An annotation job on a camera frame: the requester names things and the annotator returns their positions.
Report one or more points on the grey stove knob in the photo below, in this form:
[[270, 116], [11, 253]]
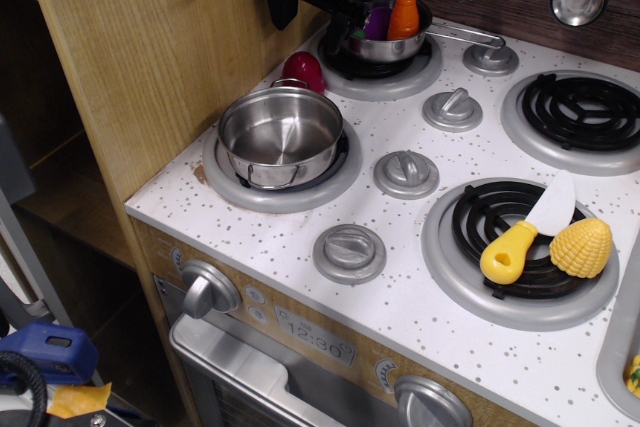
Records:
[[454, 111], [349, 254], [406, 175], [491, 62]]

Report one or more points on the grey stove knob back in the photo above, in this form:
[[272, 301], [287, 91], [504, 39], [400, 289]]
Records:
[[491, 62]]

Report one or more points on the toy oven clock display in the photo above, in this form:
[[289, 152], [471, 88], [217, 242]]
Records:
[[315, 336]]

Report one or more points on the grey oven dial left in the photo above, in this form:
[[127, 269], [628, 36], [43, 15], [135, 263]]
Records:
[[208, 289]]

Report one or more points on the steel saucepan with long handle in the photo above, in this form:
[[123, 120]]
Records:
[[390, 51]]

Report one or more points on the grey stove knob front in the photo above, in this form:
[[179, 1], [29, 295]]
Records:
[[349, 254]]

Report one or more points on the magenta toy sweet potato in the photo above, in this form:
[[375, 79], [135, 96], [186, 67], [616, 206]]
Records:
[[305, 67]]

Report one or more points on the yellow handled toy knife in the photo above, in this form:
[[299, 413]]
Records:
[[503, 260]]

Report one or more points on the yellow toy corn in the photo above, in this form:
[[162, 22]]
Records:
[[583, 248]]

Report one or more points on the grey oven dial right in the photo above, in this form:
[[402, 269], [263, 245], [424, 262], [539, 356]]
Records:
[[424, 402]]

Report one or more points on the grey oven dial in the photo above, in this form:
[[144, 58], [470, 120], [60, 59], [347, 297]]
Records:
[[208, 289], [424, 402]]

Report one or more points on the back right stove burner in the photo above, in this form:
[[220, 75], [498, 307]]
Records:
[[585, 123]]

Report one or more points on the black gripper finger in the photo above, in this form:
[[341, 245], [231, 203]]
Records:
[[345, 16], [282, 12]]

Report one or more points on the steel pot with handles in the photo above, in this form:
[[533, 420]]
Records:
[[282, 136]]

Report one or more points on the yellow toy in sink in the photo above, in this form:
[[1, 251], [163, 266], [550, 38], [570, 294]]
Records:
[[632, 376]]

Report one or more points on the orange toy carrot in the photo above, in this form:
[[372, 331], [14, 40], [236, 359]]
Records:
[[404, 20]]

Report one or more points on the grey stove knob upper middle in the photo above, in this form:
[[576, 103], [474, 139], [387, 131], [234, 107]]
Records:
[[454, 111]]

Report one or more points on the blue clamp device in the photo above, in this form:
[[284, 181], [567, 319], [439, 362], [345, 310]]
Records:
[[64, 355]]

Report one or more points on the purple toy eggplant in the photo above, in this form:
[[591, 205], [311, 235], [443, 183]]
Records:
[[377, 25]]

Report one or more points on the grey oven door handle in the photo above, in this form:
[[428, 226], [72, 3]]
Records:
[[240, 377]]

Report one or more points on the grey stove knob lower middle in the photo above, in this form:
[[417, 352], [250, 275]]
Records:
[[406, 175]]

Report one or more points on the yellow tape piece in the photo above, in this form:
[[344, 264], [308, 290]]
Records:
[[73, 401]]

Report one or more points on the front right stove burner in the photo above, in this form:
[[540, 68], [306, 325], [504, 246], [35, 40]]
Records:
[[461, 224]]

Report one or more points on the stove burner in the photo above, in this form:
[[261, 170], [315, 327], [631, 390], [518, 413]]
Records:
[[585, 123], [461, 224]]

